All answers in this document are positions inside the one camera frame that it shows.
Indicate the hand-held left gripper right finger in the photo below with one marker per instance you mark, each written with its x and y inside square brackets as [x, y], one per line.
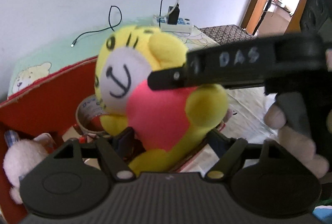
[216, 142]

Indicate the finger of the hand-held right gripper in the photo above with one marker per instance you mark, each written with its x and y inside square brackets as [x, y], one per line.
[207, 68]

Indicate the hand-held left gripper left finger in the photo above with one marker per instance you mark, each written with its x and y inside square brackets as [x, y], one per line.
[124, 139]

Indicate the yellow tiger plush toy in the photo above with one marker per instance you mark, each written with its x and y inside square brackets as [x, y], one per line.
[155, 115]

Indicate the red cardboard box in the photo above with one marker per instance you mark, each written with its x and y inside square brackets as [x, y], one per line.
[51, 99]

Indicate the person's right hand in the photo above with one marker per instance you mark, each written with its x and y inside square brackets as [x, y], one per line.
[276, 117]

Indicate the pink plush toy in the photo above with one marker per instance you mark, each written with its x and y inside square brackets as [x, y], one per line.
[228, 115]

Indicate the dark patterned stool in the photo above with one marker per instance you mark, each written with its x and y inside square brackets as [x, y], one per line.
[225, 33]

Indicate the white power strip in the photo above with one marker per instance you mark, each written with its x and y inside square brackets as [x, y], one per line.
[179, 28]

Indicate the tape roll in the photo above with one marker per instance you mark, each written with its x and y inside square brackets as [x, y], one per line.
[85, 109]

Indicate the black charger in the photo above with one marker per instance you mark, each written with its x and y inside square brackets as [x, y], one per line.
[173, 16]

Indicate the green cartoon bed sheet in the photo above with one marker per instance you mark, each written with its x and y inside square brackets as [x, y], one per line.
[64, 58]

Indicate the white plush toy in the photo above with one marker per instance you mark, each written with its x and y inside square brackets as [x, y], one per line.
[20, 160]

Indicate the blue checkered cloth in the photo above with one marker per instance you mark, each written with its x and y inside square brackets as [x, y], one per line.
[11, 137]

